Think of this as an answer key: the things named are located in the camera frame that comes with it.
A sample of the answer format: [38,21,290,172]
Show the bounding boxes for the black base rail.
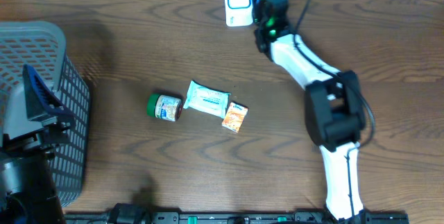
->
[65,211,410,224]

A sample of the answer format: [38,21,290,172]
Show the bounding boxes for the grey plastic mesh basket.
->
[1,21,91,207]

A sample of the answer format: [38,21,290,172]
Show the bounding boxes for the green lid jar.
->
[146,94,182,122]

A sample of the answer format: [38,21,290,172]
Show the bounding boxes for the orange tissue pack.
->
[221,102,248,132]

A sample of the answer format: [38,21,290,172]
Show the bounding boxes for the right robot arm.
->
[250,0,375,223]

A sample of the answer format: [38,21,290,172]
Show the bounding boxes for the white barcode scanner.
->
[224,0,253,27]

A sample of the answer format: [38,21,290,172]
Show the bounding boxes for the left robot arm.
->
[1,64,76,223]

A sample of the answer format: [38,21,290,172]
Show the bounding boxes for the teal wet wipes pack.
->
[183,80,230,119]

